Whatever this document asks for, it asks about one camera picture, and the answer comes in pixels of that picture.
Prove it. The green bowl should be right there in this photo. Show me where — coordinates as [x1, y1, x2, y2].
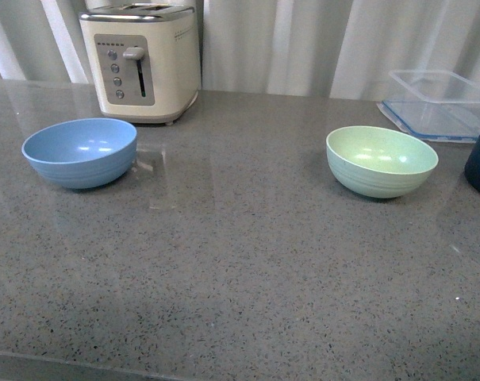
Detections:
[326, 125, 439, 198]

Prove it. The blue bowl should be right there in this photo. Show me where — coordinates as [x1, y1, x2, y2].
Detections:
[21, 117, 137, 189]

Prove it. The cream two-slot toaster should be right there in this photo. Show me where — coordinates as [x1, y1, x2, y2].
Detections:
[79, 2, 201, 125]

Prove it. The blue-rimmed container lid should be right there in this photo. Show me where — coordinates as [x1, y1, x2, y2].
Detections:
[378, 100, 480, 143]

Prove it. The clear plastic container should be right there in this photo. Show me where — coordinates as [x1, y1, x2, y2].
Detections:
[382, 70, 480, 114]

